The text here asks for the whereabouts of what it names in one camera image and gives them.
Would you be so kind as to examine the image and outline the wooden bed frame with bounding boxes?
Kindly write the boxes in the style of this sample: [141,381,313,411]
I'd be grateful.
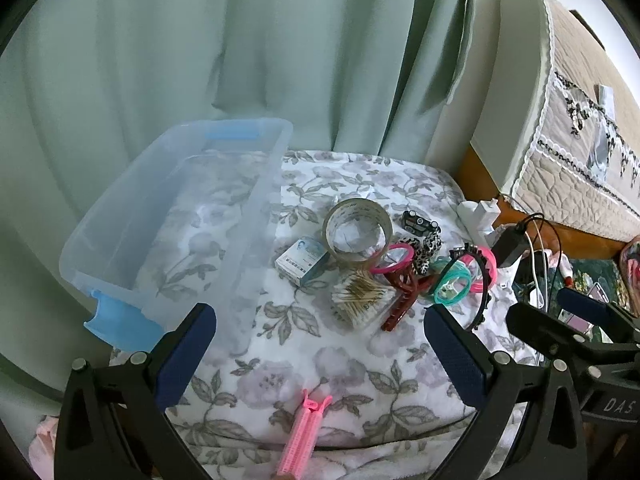
[457,145,631,261]

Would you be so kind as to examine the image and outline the pink round hand mirror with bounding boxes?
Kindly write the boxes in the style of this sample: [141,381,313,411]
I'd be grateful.
[370,244,415,275]

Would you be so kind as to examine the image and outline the clear tape roll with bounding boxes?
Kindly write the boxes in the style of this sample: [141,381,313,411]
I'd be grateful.
[322,199,393,270]

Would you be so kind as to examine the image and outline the white mattress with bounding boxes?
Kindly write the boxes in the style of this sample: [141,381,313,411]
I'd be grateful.
[470,0,556,196]

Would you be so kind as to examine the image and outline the stack of pink bangles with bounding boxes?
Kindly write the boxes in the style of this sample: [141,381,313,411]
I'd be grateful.
[457,247,498,295]

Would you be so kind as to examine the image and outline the bag of cotton swabs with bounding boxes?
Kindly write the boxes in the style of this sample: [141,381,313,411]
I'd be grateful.
[330,272,396,331]

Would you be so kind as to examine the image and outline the black ornamented headband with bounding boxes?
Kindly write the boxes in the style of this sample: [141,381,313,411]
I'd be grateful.
[449,242,493,332]

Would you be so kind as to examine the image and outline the pink rounded object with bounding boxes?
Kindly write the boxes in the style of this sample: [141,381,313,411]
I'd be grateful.
[619,237,640,286]

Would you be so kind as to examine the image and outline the floral printed blanket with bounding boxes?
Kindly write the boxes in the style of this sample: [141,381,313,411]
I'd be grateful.
[107,149,538,480]

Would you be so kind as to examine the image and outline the green curtain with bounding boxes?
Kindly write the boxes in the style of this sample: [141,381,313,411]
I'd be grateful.
[0,0,481,376]

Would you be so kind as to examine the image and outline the black rhinestone barrette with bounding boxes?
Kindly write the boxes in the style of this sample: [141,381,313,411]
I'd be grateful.
[401,210,440,235]

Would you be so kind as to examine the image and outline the small blue white box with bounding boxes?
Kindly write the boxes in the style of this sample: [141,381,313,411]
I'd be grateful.
[274,237,331,287]

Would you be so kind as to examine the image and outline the beige quilted bedspread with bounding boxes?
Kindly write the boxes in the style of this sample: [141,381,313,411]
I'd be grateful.
[505,0,640,243]

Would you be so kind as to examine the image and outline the pale pink cloth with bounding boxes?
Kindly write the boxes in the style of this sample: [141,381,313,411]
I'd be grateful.
[27,415,66,471]

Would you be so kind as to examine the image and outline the black charger block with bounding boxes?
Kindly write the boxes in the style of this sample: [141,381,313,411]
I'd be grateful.
[492,225,533,268]

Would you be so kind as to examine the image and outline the stack of teal bangles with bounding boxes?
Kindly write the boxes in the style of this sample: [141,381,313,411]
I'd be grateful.
[431,257,473,307]

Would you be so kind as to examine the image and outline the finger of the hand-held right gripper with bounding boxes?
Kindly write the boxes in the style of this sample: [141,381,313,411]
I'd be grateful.
[557,287,640,343]
[505,302,616,386]

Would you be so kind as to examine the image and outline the leopard print scrunchie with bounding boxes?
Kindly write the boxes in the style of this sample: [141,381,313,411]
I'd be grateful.
[400,232,443,276]

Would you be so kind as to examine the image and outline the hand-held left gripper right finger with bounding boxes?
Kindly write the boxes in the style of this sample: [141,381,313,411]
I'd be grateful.
[422,304,588,480]

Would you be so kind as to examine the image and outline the dark green patterned cloth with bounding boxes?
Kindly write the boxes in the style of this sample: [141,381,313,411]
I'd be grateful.
[550,257,640,311]

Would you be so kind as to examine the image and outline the black cable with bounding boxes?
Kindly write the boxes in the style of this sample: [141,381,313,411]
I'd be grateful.
[514,211,562,262]

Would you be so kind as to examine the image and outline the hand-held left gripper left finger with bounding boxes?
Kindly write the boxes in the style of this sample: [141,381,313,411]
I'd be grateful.
[54,302,218,480]

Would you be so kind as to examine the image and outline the pink hair roller clip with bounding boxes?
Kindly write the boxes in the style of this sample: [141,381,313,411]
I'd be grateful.
[275,389,333,478]

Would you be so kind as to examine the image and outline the white power strip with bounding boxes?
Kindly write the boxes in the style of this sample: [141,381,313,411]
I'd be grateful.
[457,199,506,241]

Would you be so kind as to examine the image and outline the brown hair claw clip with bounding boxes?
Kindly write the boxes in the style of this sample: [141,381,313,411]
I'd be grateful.
[381,266,436,333]

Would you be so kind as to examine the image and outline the clear plastic container blue handles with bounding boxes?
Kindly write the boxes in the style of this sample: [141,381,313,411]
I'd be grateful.
[59,117,293,356]

